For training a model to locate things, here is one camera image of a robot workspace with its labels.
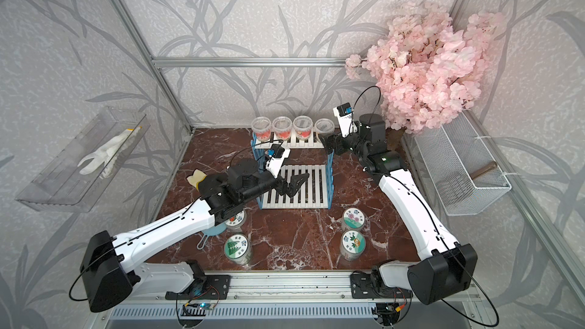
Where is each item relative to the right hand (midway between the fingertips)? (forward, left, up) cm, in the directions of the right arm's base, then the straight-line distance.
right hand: (330, 129), depth 74 cm
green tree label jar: (-30, +31, -25) cm, 50 cm away
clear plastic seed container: (+2, +9, 0) cm, 9 cm away
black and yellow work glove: (+3, +58, -33) cm, 67 cm away
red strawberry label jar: (-22, +34, -24) cm, 47 cm away
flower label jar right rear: (-20, -8, -25) cm, 34 cm away
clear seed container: (+1, +2, -1) cm, 3 cm away
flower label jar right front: (-29, -7, -25) cm, 39 cm away
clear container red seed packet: (+2, +23, 0) cm, 23 cm away
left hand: (-12, +10, -5) cm, 17 cm away
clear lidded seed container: (+2, +16, 0) cm, 16 cm away
